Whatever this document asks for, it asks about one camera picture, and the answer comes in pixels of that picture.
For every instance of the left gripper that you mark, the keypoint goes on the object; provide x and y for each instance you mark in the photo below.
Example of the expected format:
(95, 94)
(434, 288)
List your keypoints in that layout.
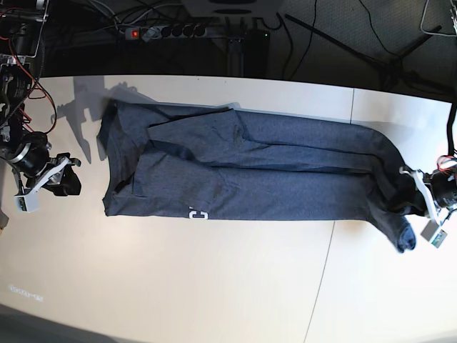
(433, 195)

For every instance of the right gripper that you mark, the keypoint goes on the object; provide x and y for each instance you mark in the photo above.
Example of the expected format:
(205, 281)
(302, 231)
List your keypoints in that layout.
(30, 156)

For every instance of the blue T-shirt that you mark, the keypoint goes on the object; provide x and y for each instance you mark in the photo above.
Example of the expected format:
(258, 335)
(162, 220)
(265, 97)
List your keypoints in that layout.
(229, 164)

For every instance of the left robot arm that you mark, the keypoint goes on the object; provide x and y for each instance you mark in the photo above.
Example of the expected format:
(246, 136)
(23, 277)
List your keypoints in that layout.
(89, 64)

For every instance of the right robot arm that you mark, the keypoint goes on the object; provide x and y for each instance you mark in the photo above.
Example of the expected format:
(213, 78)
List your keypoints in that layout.
(22, 63)

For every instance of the black tripod stand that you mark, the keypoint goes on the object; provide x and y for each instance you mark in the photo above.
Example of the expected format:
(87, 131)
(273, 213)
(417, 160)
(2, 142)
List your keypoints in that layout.
(375, 53)

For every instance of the white power strip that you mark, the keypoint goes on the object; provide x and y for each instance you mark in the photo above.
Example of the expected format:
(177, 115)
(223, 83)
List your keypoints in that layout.
(152, 33)

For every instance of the black power adapter brick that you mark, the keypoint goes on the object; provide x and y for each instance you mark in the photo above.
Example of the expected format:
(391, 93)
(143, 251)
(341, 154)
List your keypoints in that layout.
(255, 56)

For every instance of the grey box under table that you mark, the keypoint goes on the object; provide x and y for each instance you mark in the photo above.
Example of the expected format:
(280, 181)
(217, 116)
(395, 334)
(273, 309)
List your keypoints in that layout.
(222, 8)

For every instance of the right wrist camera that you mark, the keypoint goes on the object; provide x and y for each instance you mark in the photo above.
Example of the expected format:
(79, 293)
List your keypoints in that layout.
(28, 197)

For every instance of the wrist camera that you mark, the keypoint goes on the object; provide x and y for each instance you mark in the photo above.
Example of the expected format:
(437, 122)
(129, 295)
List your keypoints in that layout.
(434, 234)
(28, 197)

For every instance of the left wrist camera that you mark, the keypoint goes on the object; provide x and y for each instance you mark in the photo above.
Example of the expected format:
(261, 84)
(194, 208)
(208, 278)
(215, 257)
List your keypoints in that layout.
(434, 234)

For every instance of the aluminium frame profile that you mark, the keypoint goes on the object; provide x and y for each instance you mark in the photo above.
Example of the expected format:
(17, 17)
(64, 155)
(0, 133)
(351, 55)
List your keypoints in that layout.
(235, 31)

